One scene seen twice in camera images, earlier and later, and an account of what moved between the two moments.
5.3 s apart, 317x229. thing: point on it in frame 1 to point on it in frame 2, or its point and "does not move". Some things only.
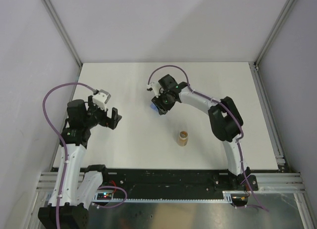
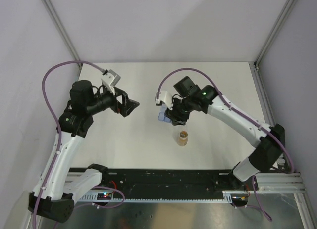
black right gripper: [163, 109] to [176, 118]
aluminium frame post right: [254, 66] does not move
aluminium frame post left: [62, 31] does not move
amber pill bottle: [183, 138] does not move
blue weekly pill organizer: [153, 107] to [161, 116]
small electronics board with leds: [104, 196] does not move
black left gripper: [107, 121] to [127, 105]
